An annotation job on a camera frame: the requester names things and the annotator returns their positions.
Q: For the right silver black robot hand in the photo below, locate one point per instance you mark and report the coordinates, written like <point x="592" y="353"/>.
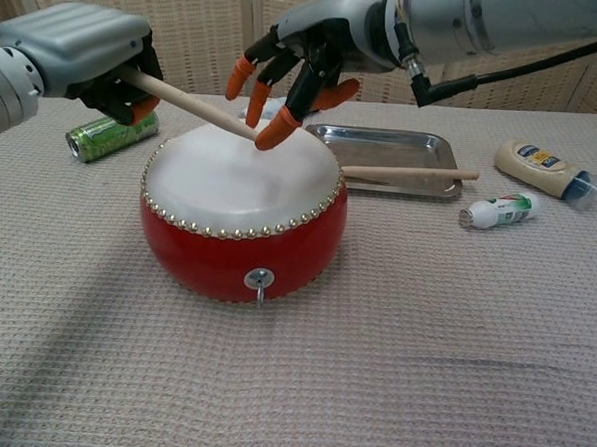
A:
<point x="334" y="25"/>

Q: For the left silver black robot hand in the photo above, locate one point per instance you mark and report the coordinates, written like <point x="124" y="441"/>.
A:
<point x="77" y="42"/>

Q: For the wooden drumstick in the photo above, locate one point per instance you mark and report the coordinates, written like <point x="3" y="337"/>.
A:
<point x="406" y="173"/>
<point x="199" y="108"/>

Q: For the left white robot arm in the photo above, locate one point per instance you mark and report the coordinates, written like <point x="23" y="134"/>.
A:
<point x="2" y="93"/>

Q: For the stainless steel rectangular tray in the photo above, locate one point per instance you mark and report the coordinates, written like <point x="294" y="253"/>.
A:
<point x="382" y="148"/>

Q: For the green drink can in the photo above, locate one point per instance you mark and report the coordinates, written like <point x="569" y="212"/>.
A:
<point x="103" y="135"/>

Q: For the white bottle blue cap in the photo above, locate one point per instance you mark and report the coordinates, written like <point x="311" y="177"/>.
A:
<point x="275" y="108"/>

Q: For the red drum white skin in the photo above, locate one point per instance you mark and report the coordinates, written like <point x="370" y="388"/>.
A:
<point x="240" y="190"/>

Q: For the beige mayonnaise squeeze bottle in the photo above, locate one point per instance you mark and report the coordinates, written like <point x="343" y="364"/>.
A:
<point x="537" y="166"/>

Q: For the small white green bottle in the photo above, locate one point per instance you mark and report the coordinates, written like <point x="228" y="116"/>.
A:
<point x="502" y="209"/>

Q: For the beige woven tablecloth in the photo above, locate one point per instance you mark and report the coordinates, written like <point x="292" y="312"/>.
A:
<point x="320" y="375"/>

